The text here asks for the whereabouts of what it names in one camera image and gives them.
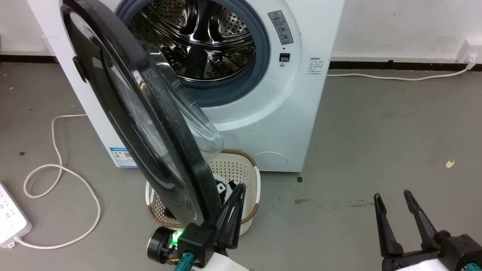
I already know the white brown-rimmed laundry basket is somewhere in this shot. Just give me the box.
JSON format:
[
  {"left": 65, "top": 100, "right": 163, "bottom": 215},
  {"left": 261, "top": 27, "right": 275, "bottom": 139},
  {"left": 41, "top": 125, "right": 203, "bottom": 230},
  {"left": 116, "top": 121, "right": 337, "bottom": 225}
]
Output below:
[{"left": 145, "top": 149, "right": 261, "bottom": 236}]

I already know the white washer power cable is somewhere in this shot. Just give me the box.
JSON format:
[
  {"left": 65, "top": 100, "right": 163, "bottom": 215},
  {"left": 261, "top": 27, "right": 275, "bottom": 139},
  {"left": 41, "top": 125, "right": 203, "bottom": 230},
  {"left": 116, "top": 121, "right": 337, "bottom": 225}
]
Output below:
[{"left": 327, "top": 63, "right": 474, "bottom": 82}]

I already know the white power strip cable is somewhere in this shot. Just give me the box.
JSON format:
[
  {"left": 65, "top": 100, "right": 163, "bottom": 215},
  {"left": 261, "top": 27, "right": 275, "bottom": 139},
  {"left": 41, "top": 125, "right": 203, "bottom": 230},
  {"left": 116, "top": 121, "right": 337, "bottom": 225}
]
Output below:
[{"left": 14, "top": 114, "right": 101, "bottom": 250}]

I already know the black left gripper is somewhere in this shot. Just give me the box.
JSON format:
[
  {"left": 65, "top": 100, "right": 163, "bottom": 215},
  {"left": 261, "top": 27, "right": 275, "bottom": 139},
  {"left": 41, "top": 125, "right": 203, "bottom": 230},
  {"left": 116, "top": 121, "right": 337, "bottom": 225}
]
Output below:
[{"left": 176, "top": 183, "right": 247, "bottom": 268}]

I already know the white front-load washing machine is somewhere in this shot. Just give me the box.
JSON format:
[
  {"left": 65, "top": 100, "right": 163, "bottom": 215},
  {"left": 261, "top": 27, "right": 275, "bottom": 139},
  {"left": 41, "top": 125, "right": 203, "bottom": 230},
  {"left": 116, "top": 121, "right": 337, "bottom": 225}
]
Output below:
[{"left": 26, "top": 0, "right": 345, "bottom": 173}]

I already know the white power strip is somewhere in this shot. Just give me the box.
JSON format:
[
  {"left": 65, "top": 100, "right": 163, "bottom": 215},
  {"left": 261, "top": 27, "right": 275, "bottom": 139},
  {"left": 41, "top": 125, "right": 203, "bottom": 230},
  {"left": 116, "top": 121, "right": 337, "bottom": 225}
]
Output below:
[{"left": 0, "top": 182, "right": 33, "bottom": 249}]

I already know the white wall socket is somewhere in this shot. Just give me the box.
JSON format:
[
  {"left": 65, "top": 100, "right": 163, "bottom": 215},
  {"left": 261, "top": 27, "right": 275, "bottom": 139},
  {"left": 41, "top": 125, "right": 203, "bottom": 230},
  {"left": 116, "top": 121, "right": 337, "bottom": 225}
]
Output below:
[{"left": 456, "top": 38, "right": 482, "bottom": 65}]

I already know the round white filter cover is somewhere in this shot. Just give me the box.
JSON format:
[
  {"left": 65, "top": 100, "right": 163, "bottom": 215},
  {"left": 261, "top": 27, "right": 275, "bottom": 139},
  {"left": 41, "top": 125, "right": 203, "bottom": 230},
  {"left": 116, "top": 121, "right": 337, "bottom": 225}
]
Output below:
[{"left": 253, "top": 151, "right": 287, "bottom": 168}]

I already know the steel perforated washer drum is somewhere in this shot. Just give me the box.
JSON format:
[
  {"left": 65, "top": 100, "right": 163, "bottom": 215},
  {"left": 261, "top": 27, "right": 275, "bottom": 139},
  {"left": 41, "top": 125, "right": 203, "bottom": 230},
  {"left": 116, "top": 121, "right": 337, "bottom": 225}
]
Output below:
[{"left": 128, "top": 0, "right": 257, "bottom": 82}]

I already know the black round glass washer door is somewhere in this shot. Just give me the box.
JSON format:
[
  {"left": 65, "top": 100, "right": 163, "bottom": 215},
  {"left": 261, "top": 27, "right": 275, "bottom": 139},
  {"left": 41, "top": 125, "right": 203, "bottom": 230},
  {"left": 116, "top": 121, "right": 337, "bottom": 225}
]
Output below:
[{"left": 59, "top": 0, "right": 224, "bottom": 228}]

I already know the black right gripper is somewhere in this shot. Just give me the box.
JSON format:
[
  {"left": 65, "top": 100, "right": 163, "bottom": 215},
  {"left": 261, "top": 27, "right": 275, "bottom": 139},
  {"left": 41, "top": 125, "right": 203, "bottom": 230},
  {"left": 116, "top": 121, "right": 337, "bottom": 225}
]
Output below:
[{"left": 374, "top": 189, "right": 482, "bottom": 271}]

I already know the blue white energy label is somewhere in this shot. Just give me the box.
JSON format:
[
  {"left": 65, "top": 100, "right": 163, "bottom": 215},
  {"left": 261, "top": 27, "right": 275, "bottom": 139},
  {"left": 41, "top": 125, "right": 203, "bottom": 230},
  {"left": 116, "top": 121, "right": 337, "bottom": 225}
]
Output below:
[{"left": 110, "top": 147, "right": 138, "bottom": 168}]

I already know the grey warning sticker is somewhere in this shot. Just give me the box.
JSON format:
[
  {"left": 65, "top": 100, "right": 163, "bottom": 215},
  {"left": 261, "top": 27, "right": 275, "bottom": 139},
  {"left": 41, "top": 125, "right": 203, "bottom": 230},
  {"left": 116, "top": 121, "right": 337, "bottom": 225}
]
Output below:
[{"left": 268, "top": 10, "right": 294, "bottom": 46}]

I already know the white black item in basket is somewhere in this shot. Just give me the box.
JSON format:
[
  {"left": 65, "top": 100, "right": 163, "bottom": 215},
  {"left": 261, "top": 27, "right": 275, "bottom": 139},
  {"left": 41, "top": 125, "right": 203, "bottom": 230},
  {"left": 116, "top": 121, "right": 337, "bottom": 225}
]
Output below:
[{"left": 214, "top": 180, "right": 237, "bottom": 197}]

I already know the grey-blue rubber door gasket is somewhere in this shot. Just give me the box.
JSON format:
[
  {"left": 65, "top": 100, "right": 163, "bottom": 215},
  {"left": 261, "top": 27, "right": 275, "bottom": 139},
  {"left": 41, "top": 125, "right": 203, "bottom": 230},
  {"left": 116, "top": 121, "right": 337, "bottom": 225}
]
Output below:
[{"left": 116, "top": 0, "right": 271, "bottom": 108}]

